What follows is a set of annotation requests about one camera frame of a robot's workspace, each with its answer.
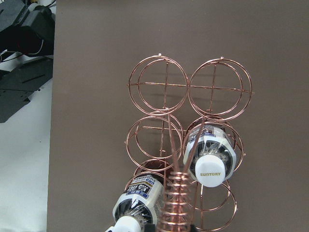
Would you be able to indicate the copper wire bottle basket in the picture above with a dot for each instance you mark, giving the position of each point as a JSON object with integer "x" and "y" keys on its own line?
{"x": 175, "y": 107}

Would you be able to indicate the tea bottle front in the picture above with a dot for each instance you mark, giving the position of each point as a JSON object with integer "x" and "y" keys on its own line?
{"x": 214, "y": 159}

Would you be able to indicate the tea bottle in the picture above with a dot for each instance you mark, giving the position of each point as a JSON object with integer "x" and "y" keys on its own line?
{"x": 214, "y": 159}
{"x": 139, "y": 205}

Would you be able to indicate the tea bottle back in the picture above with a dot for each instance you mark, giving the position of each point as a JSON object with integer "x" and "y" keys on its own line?
{"x": 139, "y": 205}

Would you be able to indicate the black equipment stand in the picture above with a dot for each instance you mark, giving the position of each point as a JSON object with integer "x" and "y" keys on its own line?
{"x": 27, "y": 35}

